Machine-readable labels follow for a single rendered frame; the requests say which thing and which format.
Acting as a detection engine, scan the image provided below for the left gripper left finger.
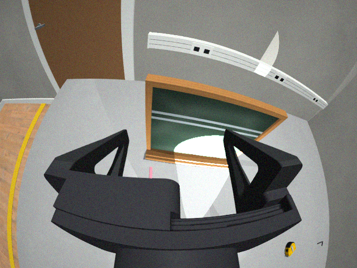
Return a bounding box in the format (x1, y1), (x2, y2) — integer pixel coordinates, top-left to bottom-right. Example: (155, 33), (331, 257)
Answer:
(50, 129), (129, 177)

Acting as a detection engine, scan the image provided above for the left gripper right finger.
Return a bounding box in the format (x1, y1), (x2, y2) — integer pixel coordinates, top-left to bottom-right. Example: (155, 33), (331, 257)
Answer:
(223, 129), (303, 213)

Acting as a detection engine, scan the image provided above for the yellow tape measure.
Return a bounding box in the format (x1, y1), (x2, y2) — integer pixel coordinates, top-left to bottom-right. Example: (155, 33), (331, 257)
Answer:
(285, 242), (296, 257)

